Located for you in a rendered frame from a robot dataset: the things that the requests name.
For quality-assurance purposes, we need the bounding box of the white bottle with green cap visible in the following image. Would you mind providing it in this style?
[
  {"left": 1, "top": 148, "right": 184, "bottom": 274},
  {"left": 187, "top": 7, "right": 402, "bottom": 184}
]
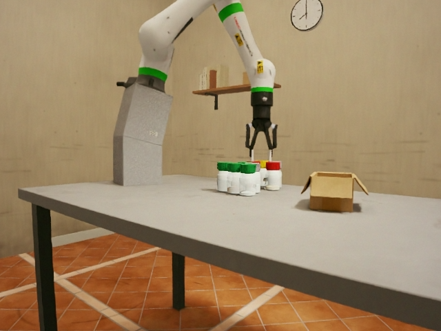
[
  {"left": 217, "top": 162, "right": 232, "bottom": 192},
  {"left": 227, "top": 163, "right": 242, "bottom": 194},
  {"left": 239, "top": 163, "right": 256, "bottom": 197}
]

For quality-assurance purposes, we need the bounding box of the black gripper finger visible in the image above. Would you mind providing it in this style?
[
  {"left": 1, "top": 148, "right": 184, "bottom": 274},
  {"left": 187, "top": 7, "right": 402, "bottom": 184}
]
[
  {"left": 245, "top": 123, "right": 261, "bottom": 161},
  {"left": 264, "top": 123, "right": 278, "bottom": 161}
]

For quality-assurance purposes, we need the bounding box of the white bottle with yellow cap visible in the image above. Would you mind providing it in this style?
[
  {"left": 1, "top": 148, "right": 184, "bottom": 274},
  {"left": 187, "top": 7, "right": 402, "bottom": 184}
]
[{"left": 260, "top": 161, "right": 268, "bottom": 187}]

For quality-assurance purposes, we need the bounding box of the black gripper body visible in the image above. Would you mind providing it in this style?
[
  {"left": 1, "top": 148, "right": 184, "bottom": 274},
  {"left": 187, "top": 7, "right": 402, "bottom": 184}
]
[{"left": 252, "top": 106, "right": 271, "bottom": 132}]

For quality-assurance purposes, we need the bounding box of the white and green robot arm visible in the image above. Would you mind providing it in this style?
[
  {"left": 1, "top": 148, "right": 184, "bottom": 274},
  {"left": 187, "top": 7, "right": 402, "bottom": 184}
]
[{"left": 116, "top": 0, "right": 276, "bottom": 107}]

